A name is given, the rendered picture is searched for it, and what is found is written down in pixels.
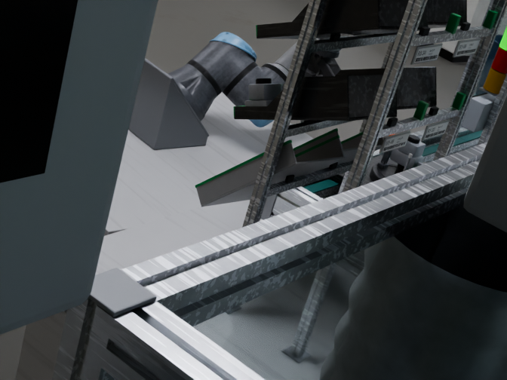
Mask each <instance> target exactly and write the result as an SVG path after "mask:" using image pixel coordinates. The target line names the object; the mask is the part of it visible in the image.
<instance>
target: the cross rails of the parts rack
mask: <svg viewBox="0 0 507 380"><path fill-rule="evenodd" d="M491 31H492V29H489V28H487V27H485V26H476V27H469V30H467V31H462V30H461V29H457V30H456V33H455V34H451V32H448V31H446V30H444V31H437V32H430V33H429V34H428V35H425V36H421V35H419V34H415V37H414V40H413V44H412V46H411V47H413V46H419V45H425V44H435V43H441V42H446V41H456V40H462V39H467V38H478V37H484V36H489V35H490V33H491ZM397 34H398V33H397V32H393V33H383V35H382V36H375V35H374V34H372V35H360V36H353V37H346V38H340V39H339V41H331V40H330V39H326V40H319V41H315V43H314V46H313V49H312V53H313V52H319V51H330V50H336V49H342V48H353V47H360V46H365V45H372V44H383V43H389V42H395V39H396V36H397ZM460 111H461V109H460V110H458V109H455V108H454V107H450V108H447V109H442V110H438V113H437V115H429V114H428V113H427V114H425V117H424V119H423V120H421V121H420V120H419V119H418V118H415V117H412V118H407V119H404V120H400V121H397V124H396V125H395V126H392V127H389V126H387V125H386V124H384V125H383V128H382V131H381V134H380V136H379V137H380V138H381V137H384V136H389V135H392V134H395V133H400V132H402V131H406V130H410V129H414V128H416V127H421V126H424V125H427V124H431V123H435V122H437V121H443V120H445V119H448V118H453V117H456V116H459V113H460ZM347 122H350V121H313V124H304V123H303V122H302V123H298V124H292V125H289V128H288V130H287V134H286V137H289V136H294V135H297V134H301V133H307V132H310V131H313V130H319V129H322V128H326V127H331V126H335V125H338V124H344V123H347Z"/></svg>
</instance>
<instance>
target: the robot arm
mask: <svg viewBox="0 0 507 380"><path fill-rule="evenodd" d="M296 46H297V43H295V44H294V45H293V46H292V47H291V48H290V49H289V50H288V51H286V52H285V53H284V54H283V55H282V56H281V57H280V58H279V59H278V60H276V61H275V62H274V63H265V64H264V65H263V66H262V67H259V66H258V65H257V64H256V63H255V62H256V59H257V55H256V53H255V52H254V51H253V50H252V48H251V46H250V45H249V44H247V43H246V42H245V41H244V40H242V39H241V38H239V37H238V36H237V35H234V34H232V33H230V32H222V33H220V34H219V35H218V36H217V37H216V38H214V39H212V40H210V41H209V43H208V44H207V45H206V46H205V47H204V48H203V49H202V50H201V51H200V52H198V53H197V54H196V55H195V56H194V57H193V58H192V59H191V60H190V61H189V62H188V63H187V64H186V65H185V66H183V67H181V68H179V69H176V70H174V71H172V72H170V73H168V74H169V75H170V76H171V77H173V78H174V80H175V82H176V83H177V85H178V86H179V88H180V89H181V91H182V92H183V95H184V96H185V98H186V99H187V100H188V102H189V104H190V106H191V107H192V109H193V110H194V112H195V114H196V115H197V116H198V118H199V120H200V121H201V120H203V118H204V117H205V114H206V113H207V111H208V109H209V108H210V106H211V104H212V102H213V101H214V99H215V98H216V97H217V96H218V95H219V94H221V93H222V92H223V93H224V94H225V95H226V96H227V97H228V98H229V100H230V101H231V102H232V103H233V104H234V105H235V106H245V101H246V100H249V87H248V86H249V84H256V79H257V78H271V79H272V84H277V83H280V84H281V90H283V89H284V88H283V84H284V83H285V82H286V79H287V74H288V72H289V69H290V65H291V62H292V59H293V54H294V51H295V49H296ZM341 50H342V49H336V50H330V51H319V52H313V53H311V56H310V58H309V63H308V66H307V68H306V73H305V75H304V77H321V76H335V75H336V74H337V73H338V72H339V71H340V70H341V68H340V67H339V65H338V63H337V62H336V60H335V59H334V58H337V57H338V56H339V53H340V51H341ZM250 121H251V122H252V123H253V124H254V125H255V126H257V127H265V126H266V125H267V124H270V123H271V122H273V121H274V120H250Z"/></svg>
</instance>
